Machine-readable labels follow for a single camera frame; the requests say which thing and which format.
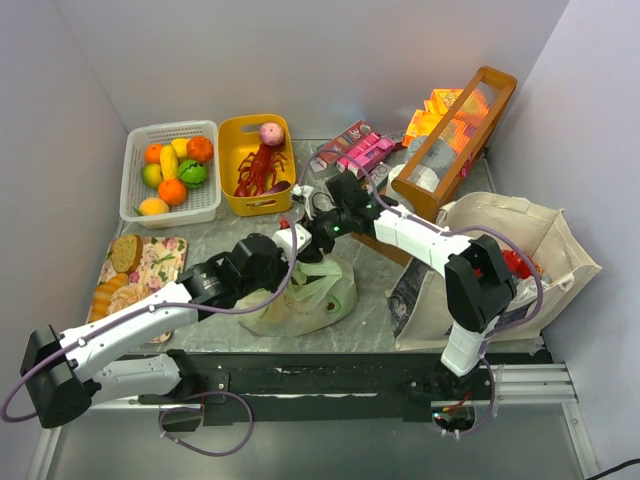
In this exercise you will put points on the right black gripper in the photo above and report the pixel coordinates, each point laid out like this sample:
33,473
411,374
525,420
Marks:
320,228

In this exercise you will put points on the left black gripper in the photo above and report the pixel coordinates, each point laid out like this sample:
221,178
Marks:
310,254

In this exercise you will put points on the light green plastic bag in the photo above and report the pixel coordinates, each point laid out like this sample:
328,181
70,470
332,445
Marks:
318,295

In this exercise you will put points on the wooden snack tray box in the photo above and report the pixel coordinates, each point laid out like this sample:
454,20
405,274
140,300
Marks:
425,203

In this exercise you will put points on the large red snack bag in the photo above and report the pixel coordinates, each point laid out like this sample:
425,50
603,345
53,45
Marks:
516,265

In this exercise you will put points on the beige canvas tote bag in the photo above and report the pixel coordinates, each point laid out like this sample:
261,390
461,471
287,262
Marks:
537,260

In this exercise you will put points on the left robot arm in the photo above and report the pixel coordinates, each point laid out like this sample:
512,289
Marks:
59,369

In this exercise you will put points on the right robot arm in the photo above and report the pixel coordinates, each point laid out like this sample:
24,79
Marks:
440,260

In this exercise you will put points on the dark red box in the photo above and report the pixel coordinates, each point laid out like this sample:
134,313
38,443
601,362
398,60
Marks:
342,143

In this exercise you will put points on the white black box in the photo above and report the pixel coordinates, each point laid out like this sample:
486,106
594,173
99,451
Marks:
383,175

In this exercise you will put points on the red toy lobster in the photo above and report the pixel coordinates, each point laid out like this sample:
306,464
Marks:
259,169

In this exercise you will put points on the pink box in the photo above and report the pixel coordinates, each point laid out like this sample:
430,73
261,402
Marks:
366,155

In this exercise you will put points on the pink toy onion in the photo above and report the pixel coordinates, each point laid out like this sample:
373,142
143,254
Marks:
271,134

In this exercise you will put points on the yellow plastic bin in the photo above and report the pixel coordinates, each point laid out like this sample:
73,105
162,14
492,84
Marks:
243,132

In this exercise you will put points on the white plastic fruit basket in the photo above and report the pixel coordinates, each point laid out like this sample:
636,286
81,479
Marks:
142,174

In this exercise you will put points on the orange toy pumpkin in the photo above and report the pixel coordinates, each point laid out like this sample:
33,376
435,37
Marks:
200,149

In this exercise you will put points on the toy orange fruit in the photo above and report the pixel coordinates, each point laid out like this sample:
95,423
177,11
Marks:
172,191

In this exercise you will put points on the yellow toy corn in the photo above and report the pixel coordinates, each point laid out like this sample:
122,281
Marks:
169,162

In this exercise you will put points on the yellow toy mango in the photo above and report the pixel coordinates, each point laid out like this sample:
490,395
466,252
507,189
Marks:
153,206

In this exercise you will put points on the orange cracker boxes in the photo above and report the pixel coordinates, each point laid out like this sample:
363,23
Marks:
457,133

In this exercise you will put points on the toy bread slice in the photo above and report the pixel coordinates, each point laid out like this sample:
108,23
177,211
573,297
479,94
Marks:
126,253

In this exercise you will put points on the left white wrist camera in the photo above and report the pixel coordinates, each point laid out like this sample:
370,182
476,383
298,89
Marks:
292,240

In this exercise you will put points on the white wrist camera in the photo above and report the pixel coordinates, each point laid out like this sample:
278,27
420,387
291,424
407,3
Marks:
302,194
292,240

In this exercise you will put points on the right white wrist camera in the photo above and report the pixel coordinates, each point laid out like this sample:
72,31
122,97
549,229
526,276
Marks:
302,194

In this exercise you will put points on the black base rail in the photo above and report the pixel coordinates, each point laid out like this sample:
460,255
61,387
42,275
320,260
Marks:
358,386

